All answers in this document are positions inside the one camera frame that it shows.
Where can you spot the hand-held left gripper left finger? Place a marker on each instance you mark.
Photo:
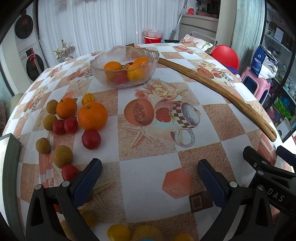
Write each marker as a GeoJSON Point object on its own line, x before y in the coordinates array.
{"type": "Point", "coordinates": [89, 183]}

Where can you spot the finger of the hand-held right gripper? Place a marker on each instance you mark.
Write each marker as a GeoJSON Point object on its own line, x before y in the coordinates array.
{"type": "Point", "coordinates": [254, 160]}
{"type": "Point", "coordinates": [286, 155]}

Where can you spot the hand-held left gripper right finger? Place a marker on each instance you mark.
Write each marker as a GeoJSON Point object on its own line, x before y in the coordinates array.
{"type": "Point", "coordinates": [212, 185]}

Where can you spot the yellow cherry tomato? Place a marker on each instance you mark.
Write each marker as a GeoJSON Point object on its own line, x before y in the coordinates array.
{"type": "Point", "coordinates": [182, 237]}
{"type": "Point", "coordinates": [89, 217]}
{"type": "Point", "coordinates": [119, 233]}
{"type": "Point", "coordinates": [87, 99]}

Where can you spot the tan longan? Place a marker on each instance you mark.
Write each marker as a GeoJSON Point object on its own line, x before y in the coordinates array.
{"type": "Point", "coordinates": [49, 122]}
{"type": "Point", "coordinates": [52, 106]}
{"type": "Point", "coordinates": [63, 156]}
{"type": "Point", "coordinates": [42, 145]}

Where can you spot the white tray with grey rim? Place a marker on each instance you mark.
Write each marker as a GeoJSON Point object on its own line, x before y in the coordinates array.
{"type": "Point", "coordinates": [11, 176]}

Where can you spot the red cherry tomato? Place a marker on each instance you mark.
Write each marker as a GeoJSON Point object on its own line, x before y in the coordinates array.
{"type": "Point", "coordinates": [58, 127]}
{"type": "Point", "coordinates": [69, 172]}
{"type": "Point", "coordinates": [91, 139]}
{"type": "Point", "coordinates": [70, 125]}

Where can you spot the printed checkered tablecloth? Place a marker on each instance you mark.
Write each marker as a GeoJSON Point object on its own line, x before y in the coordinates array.
{"type": "Point", "coordinates": [143, 176]}

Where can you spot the large orange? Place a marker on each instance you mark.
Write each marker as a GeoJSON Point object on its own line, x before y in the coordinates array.
{"type": "Point", "coordinates": [92, 115]}

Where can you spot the pink stool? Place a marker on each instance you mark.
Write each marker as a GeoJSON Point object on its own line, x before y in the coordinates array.
{"type": "Point", "coordinates": [261, 85]}

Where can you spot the small orange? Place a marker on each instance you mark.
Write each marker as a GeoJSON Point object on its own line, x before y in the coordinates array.
{"type": "Point", "coordinates": [66, 109]}

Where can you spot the curved wooden stick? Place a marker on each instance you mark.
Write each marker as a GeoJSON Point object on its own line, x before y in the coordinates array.
{"type": "Point", "coordinates": [208, 80]}

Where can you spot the purple cloth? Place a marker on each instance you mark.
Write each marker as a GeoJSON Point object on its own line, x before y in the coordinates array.
{"type": "Point", "coordinates": [232, 69]}

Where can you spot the blue and white bag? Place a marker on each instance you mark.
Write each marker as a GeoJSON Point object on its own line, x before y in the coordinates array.
{"type": "Point", "coordinates": [263, 62]}

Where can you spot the red chair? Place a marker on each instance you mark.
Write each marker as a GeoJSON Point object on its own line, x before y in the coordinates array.
{"type": "Point", "coordinates": [225, 55]}

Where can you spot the storage shelf with goods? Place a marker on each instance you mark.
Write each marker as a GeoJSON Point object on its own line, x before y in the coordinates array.
{"type": "Point", "coordinates": [281, 46]}

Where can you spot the pale green cushion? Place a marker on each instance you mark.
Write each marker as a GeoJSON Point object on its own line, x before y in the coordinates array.
{"type": "Point", "coordinates": [13, 102]}

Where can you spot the clear glass bowl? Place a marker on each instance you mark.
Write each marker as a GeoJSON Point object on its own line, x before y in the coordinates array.
{"type": "Point", "coordinates": [97, 67]}

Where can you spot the yellow orange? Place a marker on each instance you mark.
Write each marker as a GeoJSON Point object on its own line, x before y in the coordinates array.
{"type": "Point", "coordinates": [135, 73]}

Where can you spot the white washing machine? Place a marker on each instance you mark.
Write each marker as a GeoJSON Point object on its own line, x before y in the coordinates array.
{"type": "Point", "coordinates": [34, 66]}

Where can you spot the grey green curtain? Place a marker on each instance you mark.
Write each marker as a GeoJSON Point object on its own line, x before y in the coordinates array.
{"type": "Point", "coordinates": [247, 30]}

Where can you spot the floral cushion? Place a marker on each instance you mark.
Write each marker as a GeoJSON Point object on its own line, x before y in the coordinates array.
{"type": "Point", "coordinates": [196, 42]}

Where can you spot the small ornament rack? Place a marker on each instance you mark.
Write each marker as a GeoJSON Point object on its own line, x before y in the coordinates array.
{"type": "Point", "coordinates": [63, 49]}

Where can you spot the white cabinet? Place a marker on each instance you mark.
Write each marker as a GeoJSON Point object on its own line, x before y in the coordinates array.
{"type": "Point", "coordinates": [198, 27]}

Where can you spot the mop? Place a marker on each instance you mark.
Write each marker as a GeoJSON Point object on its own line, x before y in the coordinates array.
{"type": "Point", "coordinates": [173, 34]}

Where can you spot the planter with green plants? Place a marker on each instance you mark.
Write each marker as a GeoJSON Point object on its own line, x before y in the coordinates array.
{"type": "Point", "coordinates": [205, 14]}

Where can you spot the red bucket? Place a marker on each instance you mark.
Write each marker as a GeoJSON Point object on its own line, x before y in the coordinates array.
{"type": "Point", "coordinates": [152, 40]}

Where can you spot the white curtain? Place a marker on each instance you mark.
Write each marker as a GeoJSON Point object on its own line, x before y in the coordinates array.
{"type": "Point", "coordinates": [92, 23]}

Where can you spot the red ornament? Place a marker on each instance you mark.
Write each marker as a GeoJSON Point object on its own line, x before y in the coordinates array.
{"type": "Point", "coordinates": [190, 10]}

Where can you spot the white tumble dryer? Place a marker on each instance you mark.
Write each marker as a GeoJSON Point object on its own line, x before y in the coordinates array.
{"type": "Point", "coordinates": [23, 27]}

